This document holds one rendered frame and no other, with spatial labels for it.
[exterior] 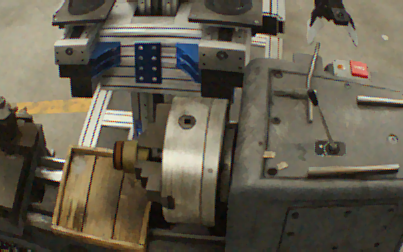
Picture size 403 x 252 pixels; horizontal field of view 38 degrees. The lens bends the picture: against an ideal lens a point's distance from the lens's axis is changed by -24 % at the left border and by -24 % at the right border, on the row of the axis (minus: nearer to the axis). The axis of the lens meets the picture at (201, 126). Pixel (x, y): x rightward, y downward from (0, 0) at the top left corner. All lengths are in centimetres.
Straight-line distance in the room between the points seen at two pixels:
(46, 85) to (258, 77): 217
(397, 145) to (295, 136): 32
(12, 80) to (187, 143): 240
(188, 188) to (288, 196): 25
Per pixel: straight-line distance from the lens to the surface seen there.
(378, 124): 171
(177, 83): 235
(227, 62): 211
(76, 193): 202
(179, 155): 165
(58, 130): 349
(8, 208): 192
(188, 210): 170
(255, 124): 165
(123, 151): 179
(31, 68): 396
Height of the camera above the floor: 241
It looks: 45 degrees down
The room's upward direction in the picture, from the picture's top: 1 degrees counter-clockwise
